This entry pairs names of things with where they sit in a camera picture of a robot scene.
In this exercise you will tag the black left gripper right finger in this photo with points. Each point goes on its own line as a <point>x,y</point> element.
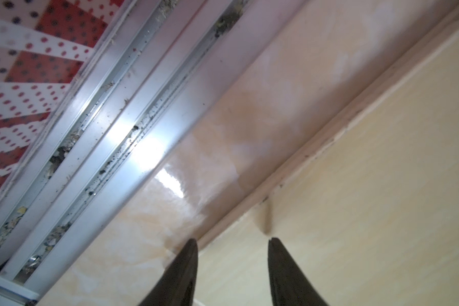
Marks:
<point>288,284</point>

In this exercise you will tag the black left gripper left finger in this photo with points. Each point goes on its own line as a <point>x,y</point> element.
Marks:
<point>177,284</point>

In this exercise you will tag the plywood board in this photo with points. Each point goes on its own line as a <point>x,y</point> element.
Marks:
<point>372,216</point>

